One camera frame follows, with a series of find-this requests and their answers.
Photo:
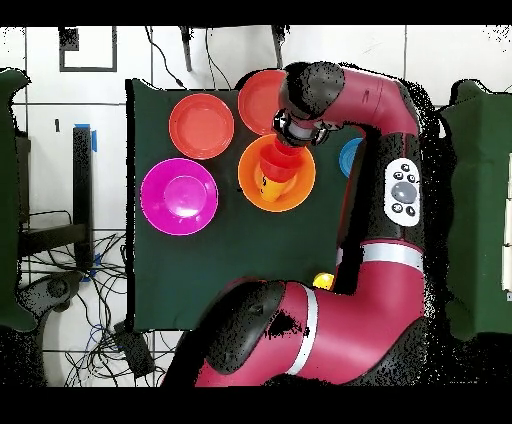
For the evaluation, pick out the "orange cup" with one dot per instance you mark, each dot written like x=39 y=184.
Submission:
x=274 y=190

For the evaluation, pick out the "small red bowl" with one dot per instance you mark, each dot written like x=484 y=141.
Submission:
x=280 y=168

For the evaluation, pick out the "large orange bowl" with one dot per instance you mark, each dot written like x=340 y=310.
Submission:
x=304 y=188

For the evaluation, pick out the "large pink bowl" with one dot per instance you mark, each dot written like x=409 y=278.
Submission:
x=178 y=196

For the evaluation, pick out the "blue bowl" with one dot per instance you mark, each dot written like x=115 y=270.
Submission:
x=347 y=158

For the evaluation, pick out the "large red bowl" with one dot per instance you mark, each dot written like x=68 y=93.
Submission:
x=201 y=126
x=258 y=102

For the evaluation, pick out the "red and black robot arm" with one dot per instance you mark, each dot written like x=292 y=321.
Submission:
x=360 y=312

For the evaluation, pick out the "dark green table cloth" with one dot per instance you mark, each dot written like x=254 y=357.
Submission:
x=200 y=260

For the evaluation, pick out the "yellow cup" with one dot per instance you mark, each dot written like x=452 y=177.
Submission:
x=323 y=280

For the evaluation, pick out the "black stand leg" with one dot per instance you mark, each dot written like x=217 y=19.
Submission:
x=278 y=46
x=186 y=52

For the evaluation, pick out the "black power strip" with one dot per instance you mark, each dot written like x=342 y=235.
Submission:
x=134 y=352

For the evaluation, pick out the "black round device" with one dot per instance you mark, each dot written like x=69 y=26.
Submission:
x=56 y=288

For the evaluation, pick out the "green cloth covered table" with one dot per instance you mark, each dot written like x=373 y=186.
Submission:
x=480 y=160
x=10 y=200

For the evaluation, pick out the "black post with blue tape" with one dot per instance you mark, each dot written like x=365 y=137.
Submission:
x=82 y=180

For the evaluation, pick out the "black square frame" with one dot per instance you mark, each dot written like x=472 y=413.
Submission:
x=68 y=40

